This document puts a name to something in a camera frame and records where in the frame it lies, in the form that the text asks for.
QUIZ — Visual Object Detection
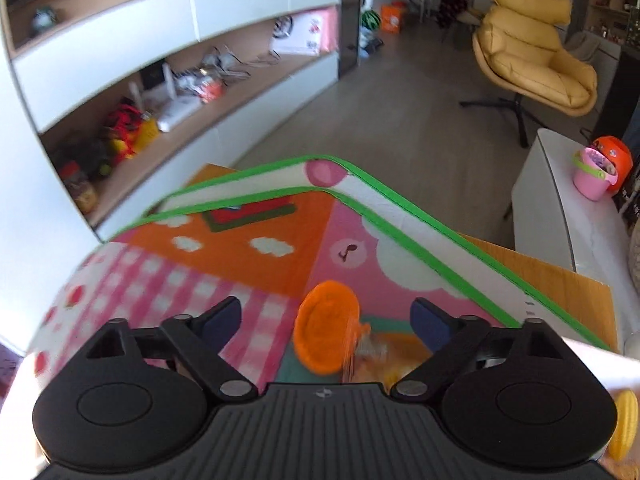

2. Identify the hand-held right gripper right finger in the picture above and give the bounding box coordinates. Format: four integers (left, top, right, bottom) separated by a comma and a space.
390, 297, 566, 401

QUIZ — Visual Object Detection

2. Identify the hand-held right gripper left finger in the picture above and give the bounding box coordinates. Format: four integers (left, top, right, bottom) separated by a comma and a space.
87, 296, 258, 401

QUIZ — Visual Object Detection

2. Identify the orange plastic toy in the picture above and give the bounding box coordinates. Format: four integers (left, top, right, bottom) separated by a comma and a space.
292, 280, 373, 376

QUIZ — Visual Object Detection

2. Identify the yellow toy corn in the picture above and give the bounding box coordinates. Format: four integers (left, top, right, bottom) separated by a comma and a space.
607, 390, 640, 462

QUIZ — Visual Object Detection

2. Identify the colourful play mat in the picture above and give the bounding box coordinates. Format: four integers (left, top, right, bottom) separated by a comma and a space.
25, 155, 626, 397

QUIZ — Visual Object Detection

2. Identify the white side table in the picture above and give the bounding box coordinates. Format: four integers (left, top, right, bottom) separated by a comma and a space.
512, 129, 640, 292

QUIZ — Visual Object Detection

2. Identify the jar with red lid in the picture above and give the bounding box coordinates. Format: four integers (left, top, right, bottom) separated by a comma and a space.
60, 160, 99, 214

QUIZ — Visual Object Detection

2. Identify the pink toy bucket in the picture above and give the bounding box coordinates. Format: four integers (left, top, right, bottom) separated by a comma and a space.
572, 146, 619, 202

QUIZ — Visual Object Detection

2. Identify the white and wood shelf unit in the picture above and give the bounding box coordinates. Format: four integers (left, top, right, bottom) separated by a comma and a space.
0, 0, 362, 242

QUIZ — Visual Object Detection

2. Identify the yellow leather armchair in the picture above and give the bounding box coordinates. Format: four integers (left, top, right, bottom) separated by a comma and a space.
460, 0, 599, 149

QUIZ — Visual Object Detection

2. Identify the orange cardboard box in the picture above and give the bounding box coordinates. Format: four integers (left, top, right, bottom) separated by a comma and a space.
381, 2, 406, 35

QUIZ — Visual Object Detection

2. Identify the pink paper bag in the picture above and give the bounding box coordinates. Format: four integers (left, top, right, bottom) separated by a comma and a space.
302, 6, 339, 54

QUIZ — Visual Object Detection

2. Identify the dark jacket on chair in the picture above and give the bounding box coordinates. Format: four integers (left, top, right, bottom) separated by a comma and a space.
437, 0, 471, 29

